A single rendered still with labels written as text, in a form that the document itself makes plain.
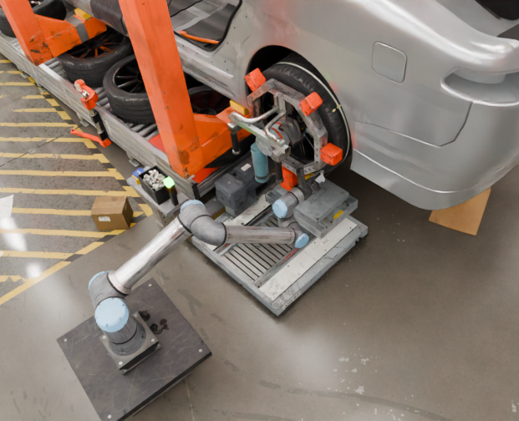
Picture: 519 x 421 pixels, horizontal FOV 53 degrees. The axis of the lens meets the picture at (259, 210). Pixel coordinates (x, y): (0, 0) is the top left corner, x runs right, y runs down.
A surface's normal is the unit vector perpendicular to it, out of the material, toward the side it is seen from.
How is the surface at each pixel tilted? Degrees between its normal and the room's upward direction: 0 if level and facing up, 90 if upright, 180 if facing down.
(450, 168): 92
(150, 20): 90
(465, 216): 2
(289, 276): 0
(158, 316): 0
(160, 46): 90
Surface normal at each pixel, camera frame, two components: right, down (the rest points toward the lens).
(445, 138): -0.55, 0.66
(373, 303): -0.10, -0.66
